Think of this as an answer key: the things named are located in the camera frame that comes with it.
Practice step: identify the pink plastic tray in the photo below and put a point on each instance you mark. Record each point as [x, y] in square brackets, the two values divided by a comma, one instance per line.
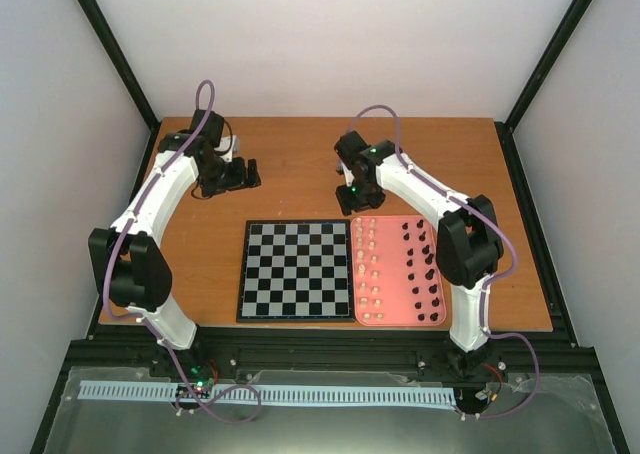
[408, 291]

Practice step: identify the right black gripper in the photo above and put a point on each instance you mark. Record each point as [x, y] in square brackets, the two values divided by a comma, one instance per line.
[347, 205]

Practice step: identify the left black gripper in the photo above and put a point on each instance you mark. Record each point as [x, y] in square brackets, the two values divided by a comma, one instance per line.
[238, 181]

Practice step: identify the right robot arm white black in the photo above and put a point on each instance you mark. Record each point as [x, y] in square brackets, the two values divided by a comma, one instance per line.
[468, 246]

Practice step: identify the light blue slotted cable duct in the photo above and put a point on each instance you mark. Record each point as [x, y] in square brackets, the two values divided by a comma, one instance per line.
[271, 395]

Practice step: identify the black aluminium frame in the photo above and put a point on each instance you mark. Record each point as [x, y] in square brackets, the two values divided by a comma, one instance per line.
[325, 350]

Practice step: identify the black white chess board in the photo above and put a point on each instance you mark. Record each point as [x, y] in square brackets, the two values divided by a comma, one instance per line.
[295, 271]

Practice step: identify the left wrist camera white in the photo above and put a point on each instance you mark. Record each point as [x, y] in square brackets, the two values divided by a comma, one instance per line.
[229, 145]

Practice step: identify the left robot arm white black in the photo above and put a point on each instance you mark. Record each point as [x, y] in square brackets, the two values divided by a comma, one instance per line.
[130, 271]

